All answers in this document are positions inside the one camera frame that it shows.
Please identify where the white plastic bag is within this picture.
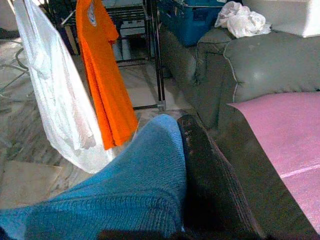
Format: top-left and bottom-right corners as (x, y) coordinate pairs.
(214, 1), (272, 39)

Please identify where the white shirt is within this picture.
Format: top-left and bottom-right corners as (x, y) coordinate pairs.
(12, 0), (116, 175)

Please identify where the blue storage box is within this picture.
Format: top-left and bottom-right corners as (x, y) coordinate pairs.
(157, 0), (227, 47)

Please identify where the blue towel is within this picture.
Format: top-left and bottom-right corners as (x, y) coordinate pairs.
(0, 113), (188, 240)

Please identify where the orange shirt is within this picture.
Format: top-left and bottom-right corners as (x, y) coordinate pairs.
(74, 0), (140, 151)

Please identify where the dark green sofa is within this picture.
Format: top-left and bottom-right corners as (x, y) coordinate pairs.
(159, 23), (320, 240)

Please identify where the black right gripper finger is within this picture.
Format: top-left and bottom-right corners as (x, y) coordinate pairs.
(176, 114), (266, 240)

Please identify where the black drying rack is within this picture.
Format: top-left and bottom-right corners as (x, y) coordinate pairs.
(44, 0), (167, 112)

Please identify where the pink mat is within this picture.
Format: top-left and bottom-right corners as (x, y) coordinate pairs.
(227, 91), (320, 236)

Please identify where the white wire frame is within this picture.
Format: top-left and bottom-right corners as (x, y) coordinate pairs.
(0, 39), (32, 101)

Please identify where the white drawer box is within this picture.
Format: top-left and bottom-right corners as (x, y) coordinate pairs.
(242, 0), (320, 39)

